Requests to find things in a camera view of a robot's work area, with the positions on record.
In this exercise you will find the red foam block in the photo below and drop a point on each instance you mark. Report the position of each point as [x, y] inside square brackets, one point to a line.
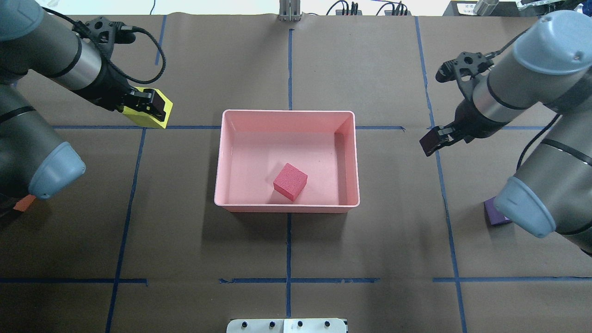
[290, 182]

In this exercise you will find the pink plastic bin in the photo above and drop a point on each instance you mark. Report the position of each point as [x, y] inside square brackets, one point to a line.
[255, 145]

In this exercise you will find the white mounting pillar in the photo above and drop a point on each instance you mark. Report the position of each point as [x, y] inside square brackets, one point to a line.
[288, 325]

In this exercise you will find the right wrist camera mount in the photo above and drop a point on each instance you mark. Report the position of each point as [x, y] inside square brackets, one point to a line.
[465, 65]

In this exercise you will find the purple foam block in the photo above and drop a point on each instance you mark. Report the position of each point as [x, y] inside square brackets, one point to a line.
[493, 216]

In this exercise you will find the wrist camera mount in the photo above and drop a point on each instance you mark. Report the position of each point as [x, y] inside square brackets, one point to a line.
[465, 65]
[104, 31]

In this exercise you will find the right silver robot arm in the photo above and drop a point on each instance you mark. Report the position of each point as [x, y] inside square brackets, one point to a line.
[547, 68]

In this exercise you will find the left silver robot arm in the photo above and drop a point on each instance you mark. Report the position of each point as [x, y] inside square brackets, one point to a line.
[47, 56]

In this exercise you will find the yellow foam block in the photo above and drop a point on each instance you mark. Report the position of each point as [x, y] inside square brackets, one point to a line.
[146, 120]

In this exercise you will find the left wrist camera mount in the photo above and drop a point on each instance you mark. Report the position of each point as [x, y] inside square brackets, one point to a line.
[104, 31]

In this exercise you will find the aluminium frame post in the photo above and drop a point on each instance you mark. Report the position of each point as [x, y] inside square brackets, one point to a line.
[290, 10]

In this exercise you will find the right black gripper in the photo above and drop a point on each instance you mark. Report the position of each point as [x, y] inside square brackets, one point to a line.
[470, 123]

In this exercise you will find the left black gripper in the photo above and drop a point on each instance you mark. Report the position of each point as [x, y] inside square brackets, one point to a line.
[107, 89]

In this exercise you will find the orange foam block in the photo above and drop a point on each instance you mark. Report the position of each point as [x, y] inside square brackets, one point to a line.
[24, 203]

